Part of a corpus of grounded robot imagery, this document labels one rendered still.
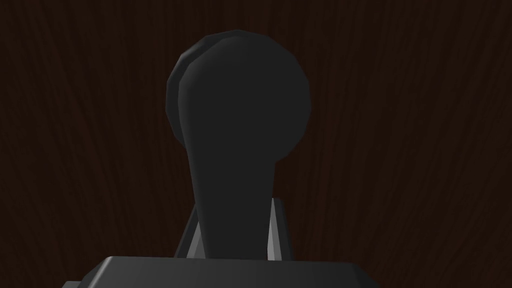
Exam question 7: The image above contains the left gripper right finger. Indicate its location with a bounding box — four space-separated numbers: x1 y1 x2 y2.
267 197 295 262

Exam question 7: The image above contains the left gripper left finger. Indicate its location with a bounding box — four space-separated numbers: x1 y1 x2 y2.
174 203 207 260

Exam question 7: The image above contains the dark brown wooden door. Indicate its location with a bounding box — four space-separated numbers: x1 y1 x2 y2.
0 0 512 288

